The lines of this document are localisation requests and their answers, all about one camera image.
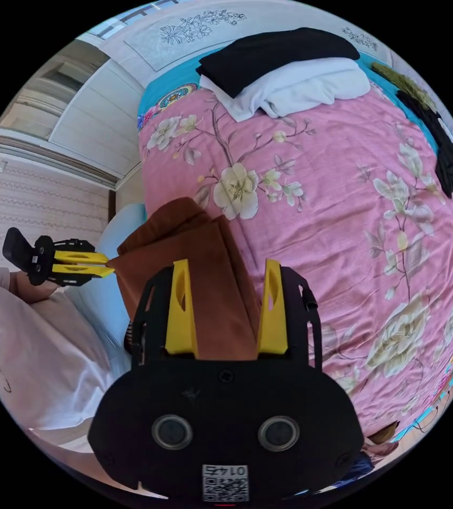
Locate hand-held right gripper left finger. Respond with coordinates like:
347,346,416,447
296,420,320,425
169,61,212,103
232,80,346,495
165,259,199,355

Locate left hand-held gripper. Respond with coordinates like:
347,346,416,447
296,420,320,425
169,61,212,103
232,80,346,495
25,235,116,288

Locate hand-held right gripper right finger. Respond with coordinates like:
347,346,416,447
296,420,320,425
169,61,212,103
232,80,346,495
256,258,290,354

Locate brown long pants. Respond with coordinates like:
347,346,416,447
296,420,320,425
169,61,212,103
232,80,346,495
106,196,268,361

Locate person's left hand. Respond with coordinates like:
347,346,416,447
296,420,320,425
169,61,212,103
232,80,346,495
9,271,58,306

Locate person's body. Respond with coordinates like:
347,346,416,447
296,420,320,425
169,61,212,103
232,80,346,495
0,201,149,440

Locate bed with pink floral sheet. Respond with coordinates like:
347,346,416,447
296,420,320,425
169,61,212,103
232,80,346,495
136,23,453,444

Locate white cupboard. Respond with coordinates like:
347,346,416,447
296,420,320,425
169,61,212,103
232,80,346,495
0,34,144,188

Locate dark pile of clothes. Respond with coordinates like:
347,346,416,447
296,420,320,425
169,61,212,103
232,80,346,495
369,62,453,223

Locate black and white pile of clothes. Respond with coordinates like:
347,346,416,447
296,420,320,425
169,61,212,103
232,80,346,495
195,27,372,123

